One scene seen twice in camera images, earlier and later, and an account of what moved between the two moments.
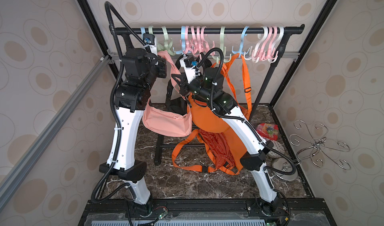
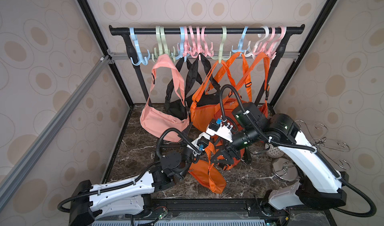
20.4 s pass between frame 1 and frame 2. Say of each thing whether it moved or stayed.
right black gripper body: moved
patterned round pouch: stayed
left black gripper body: moved
